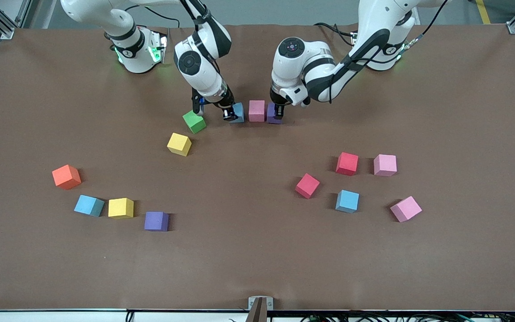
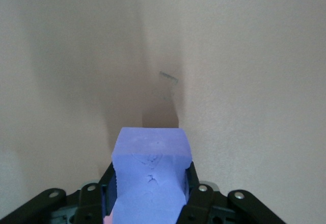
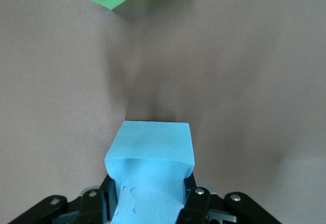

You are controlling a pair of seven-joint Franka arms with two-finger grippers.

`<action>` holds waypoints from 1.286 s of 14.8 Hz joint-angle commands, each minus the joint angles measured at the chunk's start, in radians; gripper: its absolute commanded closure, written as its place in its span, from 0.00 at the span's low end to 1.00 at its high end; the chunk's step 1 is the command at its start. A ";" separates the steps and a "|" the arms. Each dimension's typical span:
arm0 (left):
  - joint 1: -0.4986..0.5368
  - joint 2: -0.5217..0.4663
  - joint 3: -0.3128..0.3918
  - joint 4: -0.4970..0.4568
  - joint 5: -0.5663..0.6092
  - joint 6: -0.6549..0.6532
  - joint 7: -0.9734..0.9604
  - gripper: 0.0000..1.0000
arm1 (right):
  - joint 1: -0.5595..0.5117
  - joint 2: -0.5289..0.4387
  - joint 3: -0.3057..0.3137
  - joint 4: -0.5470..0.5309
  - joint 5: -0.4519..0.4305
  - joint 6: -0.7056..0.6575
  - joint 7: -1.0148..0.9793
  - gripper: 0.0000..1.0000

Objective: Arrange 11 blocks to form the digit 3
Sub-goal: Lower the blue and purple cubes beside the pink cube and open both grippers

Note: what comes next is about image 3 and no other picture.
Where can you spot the brown table mat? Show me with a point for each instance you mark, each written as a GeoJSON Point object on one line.
{"type": "Point", "coordinates": [229, 81]}

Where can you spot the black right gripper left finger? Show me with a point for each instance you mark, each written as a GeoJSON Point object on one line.
{"type": "Point", "coordinates": [96, 208]}

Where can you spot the blue foam cube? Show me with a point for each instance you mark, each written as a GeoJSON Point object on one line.
{"type": "Point", "coordinates": [150, 152]}

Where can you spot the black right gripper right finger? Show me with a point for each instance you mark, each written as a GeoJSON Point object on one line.
{"type": "Point", "coordinates": [201, 208]}

